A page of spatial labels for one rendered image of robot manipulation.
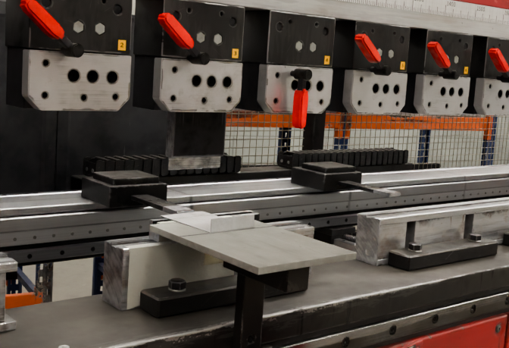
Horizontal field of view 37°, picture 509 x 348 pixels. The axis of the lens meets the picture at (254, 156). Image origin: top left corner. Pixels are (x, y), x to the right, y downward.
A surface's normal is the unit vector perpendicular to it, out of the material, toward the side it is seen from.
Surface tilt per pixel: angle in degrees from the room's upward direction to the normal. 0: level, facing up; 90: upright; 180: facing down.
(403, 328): 90
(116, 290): 90
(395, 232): 90
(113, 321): 0
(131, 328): 0
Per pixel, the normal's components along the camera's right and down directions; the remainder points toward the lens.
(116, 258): -0.77, 0.03
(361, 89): 0.63, 0.14
